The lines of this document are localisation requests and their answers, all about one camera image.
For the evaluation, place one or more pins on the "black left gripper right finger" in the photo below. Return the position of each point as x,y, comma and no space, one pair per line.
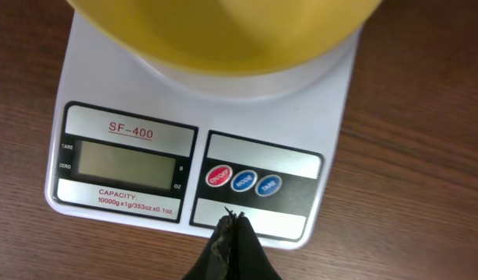
250,261

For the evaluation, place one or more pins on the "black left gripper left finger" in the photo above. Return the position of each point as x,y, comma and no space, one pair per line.
218,259

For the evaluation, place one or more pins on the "yellow plastic bowl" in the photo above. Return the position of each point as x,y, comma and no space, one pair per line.
227,37

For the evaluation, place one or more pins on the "white digital kitchen scale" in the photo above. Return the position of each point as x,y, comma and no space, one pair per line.
136,143

